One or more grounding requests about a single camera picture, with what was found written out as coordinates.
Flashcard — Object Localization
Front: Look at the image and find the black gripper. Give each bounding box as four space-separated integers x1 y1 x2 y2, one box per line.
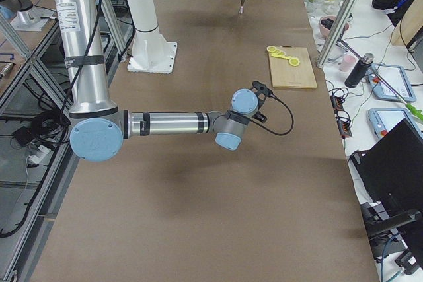
247 111 267 123

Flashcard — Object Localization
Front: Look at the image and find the steel double jigger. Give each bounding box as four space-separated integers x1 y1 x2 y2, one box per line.
239 0 246 15

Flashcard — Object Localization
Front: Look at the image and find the pink cup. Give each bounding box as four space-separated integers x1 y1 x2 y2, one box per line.
339 54 356 72

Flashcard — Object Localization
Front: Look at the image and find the bamboo cutting board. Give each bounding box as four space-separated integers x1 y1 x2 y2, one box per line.
267 46 317 89

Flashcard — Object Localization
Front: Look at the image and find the yellow plastic knife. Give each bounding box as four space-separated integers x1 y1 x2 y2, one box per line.
270 54 298 63

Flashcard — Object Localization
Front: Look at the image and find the lemon slice on knife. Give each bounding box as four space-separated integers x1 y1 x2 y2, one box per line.
289 59 300 67

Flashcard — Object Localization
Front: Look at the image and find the outer lemon slice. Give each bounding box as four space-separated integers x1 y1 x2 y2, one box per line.
266 46 277 53

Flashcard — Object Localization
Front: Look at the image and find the pink bowl with cloth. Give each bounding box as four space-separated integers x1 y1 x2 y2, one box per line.
319 15 336 39

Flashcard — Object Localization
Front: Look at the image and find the black water bottle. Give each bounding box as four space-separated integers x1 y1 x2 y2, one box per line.
344 53 374 88

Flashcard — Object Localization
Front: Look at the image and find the blue teach pendant near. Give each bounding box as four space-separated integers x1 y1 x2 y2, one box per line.
367 108 421 139

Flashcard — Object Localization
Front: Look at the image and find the blue teach pendant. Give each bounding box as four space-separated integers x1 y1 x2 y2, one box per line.
367 108 421 139
369 63 416 102

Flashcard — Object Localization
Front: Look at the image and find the blue teach pendant far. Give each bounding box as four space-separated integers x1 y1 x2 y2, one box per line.
369 63 416 102

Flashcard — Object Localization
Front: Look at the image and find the black laptop monitor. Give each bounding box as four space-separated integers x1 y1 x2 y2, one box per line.
350 119 422 266

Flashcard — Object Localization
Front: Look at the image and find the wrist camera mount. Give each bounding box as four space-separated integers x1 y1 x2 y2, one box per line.
251 81 273 108

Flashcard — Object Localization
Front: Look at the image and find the white camera pillar base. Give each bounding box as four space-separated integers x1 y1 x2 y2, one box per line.
127 0 178 74

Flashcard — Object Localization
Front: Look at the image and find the aluminium frame post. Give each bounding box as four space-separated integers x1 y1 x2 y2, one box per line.
316 0 357 69

